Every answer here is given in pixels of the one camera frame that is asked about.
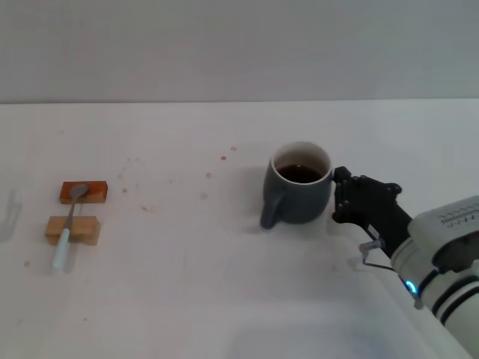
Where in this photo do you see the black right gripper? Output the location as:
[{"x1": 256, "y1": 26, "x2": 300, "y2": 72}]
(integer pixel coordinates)
[{"x1": 332, "y1": 166, "x2": 412, "y2": 259}]

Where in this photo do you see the grey ceramic cup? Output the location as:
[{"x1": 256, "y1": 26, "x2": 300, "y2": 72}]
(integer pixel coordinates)
[{"x1": 260, "y1": 141, "x2": 335, "y2": 230}]

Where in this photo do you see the blue handled metal spoon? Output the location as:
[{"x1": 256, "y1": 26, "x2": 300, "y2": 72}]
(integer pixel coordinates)
[{"x1": 51, "y1": 183, "x2": 91, "y2": 273}]

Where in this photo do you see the dark coffee liquid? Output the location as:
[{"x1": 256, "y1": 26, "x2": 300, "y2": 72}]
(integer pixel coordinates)
[{"x1": 278, "y1": 163, "x2": 323, "y2": 184}]

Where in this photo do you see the dark orange wooden block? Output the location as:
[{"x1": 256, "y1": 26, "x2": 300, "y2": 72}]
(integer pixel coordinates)
[{"x1": 59, "y1": 181, "x2": 109, "y2": 205}]

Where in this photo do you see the light wooden block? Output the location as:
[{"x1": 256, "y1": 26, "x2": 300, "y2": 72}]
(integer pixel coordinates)
[{"x1": 45, "y1": 215, "x2": 102, "y2": 247}]

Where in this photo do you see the thin cable with clear plug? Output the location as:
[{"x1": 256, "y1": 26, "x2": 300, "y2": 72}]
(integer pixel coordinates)
[{"x1": 358, "y1": 239, "x2": 396, "y2": 272}]

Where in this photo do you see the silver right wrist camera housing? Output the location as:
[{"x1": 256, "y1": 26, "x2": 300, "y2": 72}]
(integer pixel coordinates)
[{"x1": 407, "y1": 197, "x2": 479, "y2": 276}]

